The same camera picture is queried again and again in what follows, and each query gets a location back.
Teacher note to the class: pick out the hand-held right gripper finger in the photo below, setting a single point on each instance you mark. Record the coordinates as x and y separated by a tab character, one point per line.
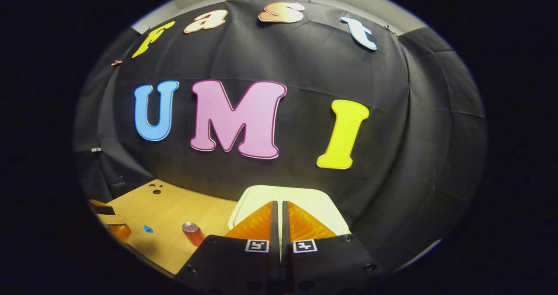
274	242
285	225

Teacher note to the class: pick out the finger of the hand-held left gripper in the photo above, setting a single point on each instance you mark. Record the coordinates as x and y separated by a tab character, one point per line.
121	232
103	208

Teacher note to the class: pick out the wooden desktop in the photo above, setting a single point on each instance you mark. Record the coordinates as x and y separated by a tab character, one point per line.
174	212

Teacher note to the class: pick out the red pop can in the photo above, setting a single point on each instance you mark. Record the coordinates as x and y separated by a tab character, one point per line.
193	235

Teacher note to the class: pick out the green desktop garbage bin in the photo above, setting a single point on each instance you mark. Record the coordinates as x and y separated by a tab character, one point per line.
305	199

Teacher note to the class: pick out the small blue paper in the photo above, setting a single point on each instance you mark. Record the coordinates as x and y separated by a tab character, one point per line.
148	229

